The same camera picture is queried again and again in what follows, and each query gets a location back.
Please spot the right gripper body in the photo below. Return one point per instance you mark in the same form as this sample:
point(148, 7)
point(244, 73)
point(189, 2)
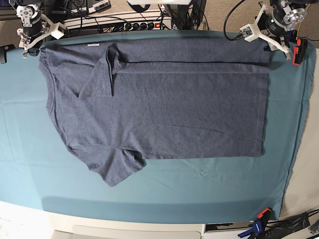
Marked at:
point(35, 28)

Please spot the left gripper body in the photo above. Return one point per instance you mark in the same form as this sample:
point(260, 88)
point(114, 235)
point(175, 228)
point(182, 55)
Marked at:
point(269, 28)

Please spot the blue-grey T-shirt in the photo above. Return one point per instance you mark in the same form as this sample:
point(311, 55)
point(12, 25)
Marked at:
point(116, 105)

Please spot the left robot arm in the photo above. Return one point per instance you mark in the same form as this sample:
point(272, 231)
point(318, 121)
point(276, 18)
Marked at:
point(278, 20)

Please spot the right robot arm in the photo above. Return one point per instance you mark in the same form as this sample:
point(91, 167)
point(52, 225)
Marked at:
point(27, 6)

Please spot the orange black clamp top right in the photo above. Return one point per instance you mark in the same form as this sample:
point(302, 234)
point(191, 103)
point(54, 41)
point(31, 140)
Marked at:
point(299, 51)

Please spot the orange black clamp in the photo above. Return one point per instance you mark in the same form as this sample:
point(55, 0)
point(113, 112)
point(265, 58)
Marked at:
point(264, 216)
point(299, 51)

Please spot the orange black clamp bottom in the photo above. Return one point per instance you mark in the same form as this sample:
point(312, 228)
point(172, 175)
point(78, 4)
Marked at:
point(264, 216)

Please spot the black plastic bag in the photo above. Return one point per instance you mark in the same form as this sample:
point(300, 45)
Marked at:
point(293, 224)

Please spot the blue clamp bottom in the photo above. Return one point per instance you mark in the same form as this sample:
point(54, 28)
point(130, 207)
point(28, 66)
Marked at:
point(257, 228)

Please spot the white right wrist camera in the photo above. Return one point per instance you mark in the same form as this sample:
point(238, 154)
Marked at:
point(57, 30)

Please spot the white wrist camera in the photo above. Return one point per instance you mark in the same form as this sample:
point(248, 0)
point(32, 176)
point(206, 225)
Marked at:
point(249, 32)
point(57, 30)

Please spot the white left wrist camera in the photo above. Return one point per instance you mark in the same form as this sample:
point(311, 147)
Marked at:
point(249, 32)

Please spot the black power strip red switch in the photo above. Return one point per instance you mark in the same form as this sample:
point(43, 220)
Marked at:
point(136, 26)

